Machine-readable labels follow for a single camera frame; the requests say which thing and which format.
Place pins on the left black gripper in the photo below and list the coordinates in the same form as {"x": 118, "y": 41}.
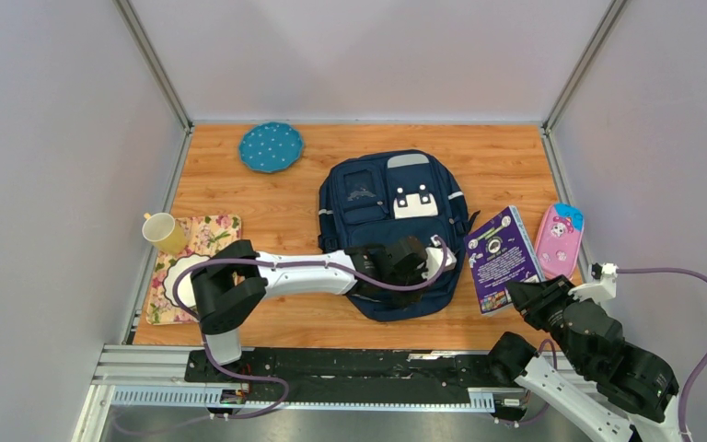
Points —
{"x": 404, "y": 299}

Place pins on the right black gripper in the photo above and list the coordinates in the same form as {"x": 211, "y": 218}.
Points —
{"x": 530, "y": 297}

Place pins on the purple treehouse book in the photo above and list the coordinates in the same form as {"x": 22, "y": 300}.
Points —
{"x": 498, "y": 252}

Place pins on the navy blue backpack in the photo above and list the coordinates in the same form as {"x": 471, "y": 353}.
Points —
{"x": 383, "y": 197}

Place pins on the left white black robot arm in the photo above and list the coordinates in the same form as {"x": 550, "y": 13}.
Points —
{"x": 221, "y": 292}

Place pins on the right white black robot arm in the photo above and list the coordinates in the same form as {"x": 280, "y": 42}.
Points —
{"x": 638, "y": 382}

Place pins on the pink cartoon pencil case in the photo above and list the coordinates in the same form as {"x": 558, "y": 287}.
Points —
{"x": 559, "y": 240}

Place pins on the teal polka dot plate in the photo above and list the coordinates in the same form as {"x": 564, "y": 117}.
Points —
{"x": 271, "y": 147}

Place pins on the floral placemat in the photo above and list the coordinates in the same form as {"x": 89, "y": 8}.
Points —
{"x": 207, "y": 235}

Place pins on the white scalloped bowl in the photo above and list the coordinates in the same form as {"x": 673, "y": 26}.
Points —
{"x": 181, "y": 288}

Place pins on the yellow mug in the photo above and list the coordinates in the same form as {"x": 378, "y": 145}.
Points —
{"x": 163, "y": 232}

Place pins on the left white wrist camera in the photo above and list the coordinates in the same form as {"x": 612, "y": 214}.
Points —
{"x": 439, "y": 259}

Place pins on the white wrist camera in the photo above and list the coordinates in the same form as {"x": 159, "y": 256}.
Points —
{"x": 439, "y": 259}
{"x": 601, "y": 288}

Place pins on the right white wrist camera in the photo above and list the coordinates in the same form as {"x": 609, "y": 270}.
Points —
{"x": 601, "y": 288}

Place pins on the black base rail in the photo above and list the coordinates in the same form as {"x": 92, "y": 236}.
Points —
{"x": 361, "y": 376}

